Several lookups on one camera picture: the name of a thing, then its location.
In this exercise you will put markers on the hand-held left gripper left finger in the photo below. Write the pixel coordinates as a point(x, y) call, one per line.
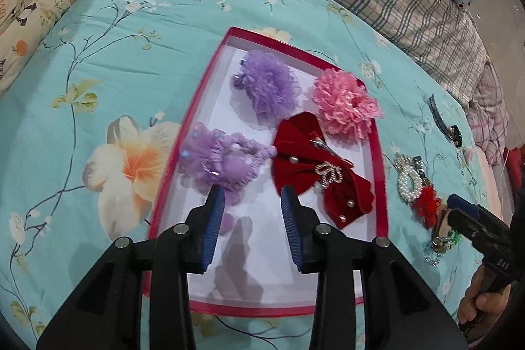
point(211, 229)

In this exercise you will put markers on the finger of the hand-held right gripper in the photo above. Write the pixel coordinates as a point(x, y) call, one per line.
point(465, 225)
point(461, 202)

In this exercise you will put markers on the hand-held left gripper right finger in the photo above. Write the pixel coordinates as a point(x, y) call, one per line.
point(292, 229)

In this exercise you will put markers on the beige claw hair clip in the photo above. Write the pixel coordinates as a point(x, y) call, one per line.
point(443, 221)

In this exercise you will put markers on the red chiffon scrunchie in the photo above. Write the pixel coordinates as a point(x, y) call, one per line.
point(426, 204)

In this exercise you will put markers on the red shallow box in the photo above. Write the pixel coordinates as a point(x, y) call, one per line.
point(254, 284)

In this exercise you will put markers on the person's right hand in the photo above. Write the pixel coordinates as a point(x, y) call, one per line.
point(480, 305)

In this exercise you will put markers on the dark wrist watch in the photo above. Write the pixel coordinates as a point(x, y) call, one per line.
point(419, 165)

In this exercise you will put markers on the silver rhinestone hair clip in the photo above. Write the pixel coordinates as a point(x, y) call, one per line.
point(402, 160)

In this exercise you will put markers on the red velvet bow hair clip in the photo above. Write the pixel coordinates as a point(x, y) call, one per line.
point(295, 153)

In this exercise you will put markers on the pink checked cloth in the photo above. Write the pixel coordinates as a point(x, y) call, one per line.
point(490, 116)

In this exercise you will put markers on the black comb hair clip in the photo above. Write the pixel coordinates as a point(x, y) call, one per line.
point(439, 114)

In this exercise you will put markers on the pink ruffled scrunchie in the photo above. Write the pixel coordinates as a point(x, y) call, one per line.
point(344, 104)

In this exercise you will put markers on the purple chiffon scrunchie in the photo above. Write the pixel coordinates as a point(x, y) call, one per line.
point(266, 83)

